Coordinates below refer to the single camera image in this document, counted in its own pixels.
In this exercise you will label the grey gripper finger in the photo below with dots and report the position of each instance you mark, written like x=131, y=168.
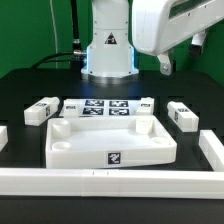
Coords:
x=197, y=43
x=165, y=63

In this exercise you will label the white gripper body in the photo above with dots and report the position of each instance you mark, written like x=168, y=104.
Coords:
x=154, y=32

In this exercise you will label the white desk top tray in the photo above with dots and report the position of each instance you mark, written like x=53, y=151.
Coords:
x=107, y=142

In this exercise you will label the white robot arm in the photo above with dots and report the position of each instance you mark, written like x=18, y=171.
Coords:
x=110, y=55

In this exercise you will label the white sheet with fiducial markers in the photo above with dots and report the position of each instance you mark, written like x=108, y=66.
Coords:
x=103, y=107

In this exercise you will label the white block at left edge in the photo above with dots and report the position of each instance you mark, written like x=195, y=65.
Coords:
x=3, y=137

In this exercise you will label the white right barrier rail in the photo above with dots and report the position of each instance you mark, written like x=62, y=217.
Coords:
x=212, y=149

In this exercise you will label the white barrier rail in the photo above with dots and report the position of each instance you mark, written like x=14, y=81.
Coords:
x=212, y=149
x=111, y=183

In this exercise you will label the white front barrier rail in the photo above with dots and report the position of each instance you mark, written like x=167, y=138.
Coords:
x=111, y=183

